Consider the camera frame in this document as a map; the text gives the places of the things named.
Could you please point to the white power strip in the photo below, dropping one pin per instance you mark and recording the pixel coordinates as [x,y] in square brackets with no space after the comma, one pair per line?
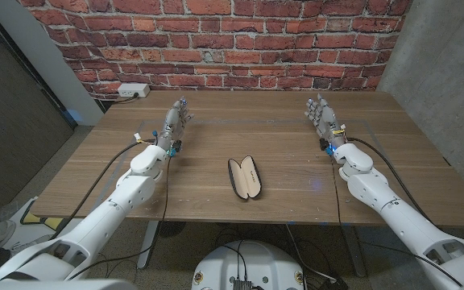
[133,89]

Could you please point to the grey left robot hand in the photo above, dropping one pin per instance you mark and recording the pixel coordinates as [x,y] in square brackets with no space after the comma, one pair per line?
[172,121]

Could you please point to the grey table leg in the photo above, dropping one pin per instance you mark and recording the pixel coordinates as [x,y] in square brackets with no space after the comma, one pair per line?
[148,243]
[355,251]

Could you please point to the printed brick wall backdrop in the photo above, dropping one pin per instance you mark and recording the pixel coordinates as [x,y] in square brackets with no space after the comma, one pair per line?
[224,40]

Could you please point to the white floor board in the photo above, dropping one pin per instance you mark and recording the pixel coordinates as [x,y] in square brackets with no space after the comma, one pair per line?
[34,229]

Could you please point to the black floor power adapter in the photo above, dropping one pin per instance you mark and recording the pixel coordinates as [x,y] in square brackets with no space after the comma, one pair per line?
[332,283]

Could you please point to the small grey torso box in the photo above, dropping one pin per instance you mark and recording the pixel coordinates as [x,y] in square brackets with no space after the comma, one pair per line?
[242,284]

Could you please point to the white robot torso base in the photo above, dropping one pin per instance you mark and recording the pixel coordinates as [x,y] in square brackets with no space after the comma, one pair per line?
[252,262]

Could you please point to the black glasses case beige lining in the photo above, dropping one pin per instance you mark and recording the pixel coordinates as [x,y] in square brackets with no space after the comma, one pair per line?
[245,179]

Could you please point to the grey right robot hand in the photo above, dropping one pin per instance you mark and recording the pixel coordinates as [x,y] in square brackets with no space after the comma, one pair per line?
[328,121]

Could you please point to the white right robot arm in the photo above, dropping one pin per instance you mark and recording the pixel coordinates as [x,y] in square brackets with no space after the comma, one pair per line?
[393,209]

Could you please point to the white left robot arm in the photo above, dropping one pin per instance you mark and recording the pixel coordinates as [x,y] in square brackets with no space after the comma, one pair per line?
[107,209]

